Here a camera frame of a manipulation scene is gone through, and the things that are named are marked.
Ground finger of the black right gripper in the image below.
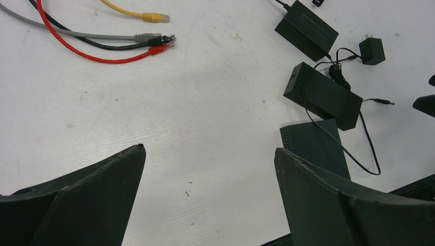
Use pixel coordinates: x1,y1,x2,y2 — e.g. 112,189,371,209
412,95,435,117

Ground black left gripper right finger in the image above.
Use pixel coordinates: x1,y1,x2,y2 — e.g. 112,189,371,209
274,148,434,245

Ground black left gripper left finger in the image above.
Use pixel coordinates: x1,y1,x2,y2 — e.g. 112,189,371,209
1,144,146,245

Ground thin black barrel plug cable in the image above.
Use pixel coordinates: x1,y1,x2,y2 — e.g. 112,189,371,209
303,98,396,176

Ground black Mercury switch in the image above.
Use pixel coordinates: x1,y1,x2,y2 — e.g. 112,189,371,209
280,119,350,180

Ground black power brick adapter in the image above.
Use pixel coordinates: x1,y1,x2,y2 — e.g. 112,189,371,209
275,1,339,62

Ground small black wall plug adapter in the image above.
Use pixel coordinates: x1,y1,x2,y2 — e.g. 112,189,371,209
359,34,386,66

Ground short black adapter cable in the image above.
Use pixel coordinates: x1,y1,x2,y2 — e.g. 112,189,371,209
313,47,360,91

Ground ribbed black network switch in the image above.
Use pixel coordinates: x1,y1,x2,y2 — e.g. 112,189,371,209
284,62,363,131

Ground red ethernet cable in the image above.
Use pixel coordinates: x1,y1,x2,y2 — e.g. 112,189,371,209
36,0,175,65

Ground grey ethernet cable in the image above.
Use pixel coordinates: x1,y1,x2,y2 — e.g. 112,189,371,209
0,3,163,44

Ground black ethernet cable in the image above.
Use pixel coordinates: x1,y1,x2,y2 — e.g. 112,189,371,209
28,0,177,52

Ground yellow ethernet cable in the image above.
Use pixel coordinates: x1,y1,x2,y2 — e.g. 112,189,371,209
99,0,170,24

